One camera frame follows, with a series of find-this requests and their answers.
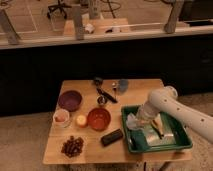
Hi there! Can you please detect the light blue towel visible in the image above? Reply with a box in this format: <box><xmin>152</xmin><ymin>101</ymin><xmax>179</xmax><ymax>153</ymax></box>
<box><xmin>126</xmin><ymin>113</ymin><xmax>143</xmax><ymax>130</ymax></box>

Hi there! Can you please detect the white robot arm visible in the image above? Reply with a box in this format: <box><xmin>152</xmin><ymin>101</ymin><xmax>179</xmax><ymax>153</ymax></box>
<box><xmin>137</xmin><ymin>86</ymin><xmax>213</xmax><ymax>144</ymax></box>

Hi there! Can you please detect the red bowl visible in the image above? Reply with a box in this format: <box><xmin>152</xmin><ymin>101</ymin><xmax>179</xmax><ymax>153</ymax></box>
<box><xmin>87</xmin><ymin>108</ymin><xmax>111</xmax><ymax>131</ymax></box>

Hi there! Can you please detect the purple bowl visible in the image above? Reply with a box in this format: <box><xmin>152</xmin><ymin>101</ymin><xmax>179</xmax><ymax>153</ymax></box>
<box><xmin>58</xmin><ymin>90</ymin><xmax>82</xmax><ymax>112</ymax></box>

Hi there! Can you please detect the small dark round object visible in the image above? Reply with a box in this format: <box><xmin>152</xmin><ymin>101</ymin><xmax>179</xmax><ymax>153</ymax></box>
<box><xmin>93</xmin><ymin>77</ymin><xmax>103</xmax><ymax>85</ymax></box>

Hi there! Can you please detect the small metal cup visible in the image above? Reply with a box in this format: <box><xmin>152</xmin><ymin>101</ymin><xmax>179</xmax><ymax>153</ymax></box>
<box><xmin>97</xmin><ymin>95</ymin><xmax>107</xmax><ymax>106</ymax></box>

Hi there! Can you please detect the blue grey cup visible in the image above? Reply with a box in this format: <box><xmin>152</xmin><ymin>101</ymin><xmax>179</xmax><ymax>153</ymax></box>
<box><xmin>118</xmin><ymin>79</ymin><xmax>129</xmax><ymax>93</ymax></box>

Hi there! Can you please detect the yellow round candle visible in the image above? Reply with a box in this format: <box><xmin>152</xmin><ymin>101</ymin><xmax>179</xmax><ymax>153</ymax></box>
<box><xmin>76</xmin><ymin>115</ymin><xmax>87</xmax><ymax>128</ymax></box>

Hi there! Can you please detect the wooden table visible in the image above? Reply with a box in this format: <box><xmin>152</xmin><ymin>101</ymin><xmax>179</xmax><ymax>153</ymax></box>
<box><xmin>43</xmin><ymin>79</ymin><xmax>191</xmax><ymax>165</ymax></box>

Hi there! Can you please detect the dark brown rectangular block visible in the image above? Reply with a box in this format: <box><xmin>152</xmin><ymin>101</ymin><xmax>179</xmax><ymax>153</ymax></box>
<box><xmin>101</xmin><ymin>129</ymin><xmax>123</xmax><ymax>146</ymax></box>

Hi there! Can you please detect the white cup with pink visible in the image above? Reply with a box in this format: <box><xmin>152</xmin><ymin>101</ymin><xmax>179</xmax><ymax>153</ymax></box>
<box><xmin>53</xmin><ymin>109</ymin><xmax>70</xmax><ymax>128</ymax></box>

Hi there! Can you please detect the yellow wooden utensil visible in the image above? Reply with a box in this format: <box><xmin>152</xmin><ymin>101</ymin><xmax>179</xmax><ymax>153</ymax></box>
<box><xmin>154</xmin><ymin>115</ymin><xmax>163</xmax><ymax>125</ymax></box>

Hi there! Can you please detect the wooden spatula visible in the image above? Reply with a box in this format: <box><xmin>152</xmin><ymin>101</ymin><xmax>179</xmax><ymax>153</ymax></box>
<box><xmin>151</xmin><ymin>120</ymin><xmax>164</xmax><ymax>139</ymax></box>

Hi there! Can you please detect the teal sponge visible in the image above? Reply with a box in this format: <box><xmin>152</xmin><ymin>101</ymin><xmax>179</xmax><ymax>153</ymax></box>
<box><xmin>130</xmin><ymin>130</ymin><xmax>149</xmax><ymax>152</ymax></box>

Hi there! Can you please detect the bunch of dark grapes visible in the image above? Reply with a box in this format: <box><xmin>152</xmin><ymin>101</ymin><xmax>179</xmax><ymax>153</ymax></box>
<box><xmin>61</xmin><ymin>136</ymin><xmax>84</xmax><ymax>158</ymax></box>

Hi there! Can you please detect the green plastic tray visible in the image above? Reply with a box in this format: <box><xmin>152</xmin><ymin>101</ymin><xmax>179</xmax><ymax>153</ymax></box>
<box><xmin>121</xmin><ymin>105</ymin><xmax>192</xmax><ymax>154</ymax></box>

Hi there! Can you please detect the black office chair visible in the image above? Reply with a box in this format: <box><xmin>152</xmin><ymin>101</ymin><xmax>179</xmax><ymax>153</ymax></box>
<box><xmin>47</xmin><ymin>0</ymin><xmax>69</xmax><ymax>19</ymax></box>

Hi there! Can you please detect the black handled knife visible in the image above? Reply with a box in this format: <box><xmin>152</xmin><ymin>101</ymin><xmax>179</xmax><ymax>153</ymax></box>
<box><xmin>96</xmin><ymin>88</ymin><xmax>118</xmax><ymax>103</ymax></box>

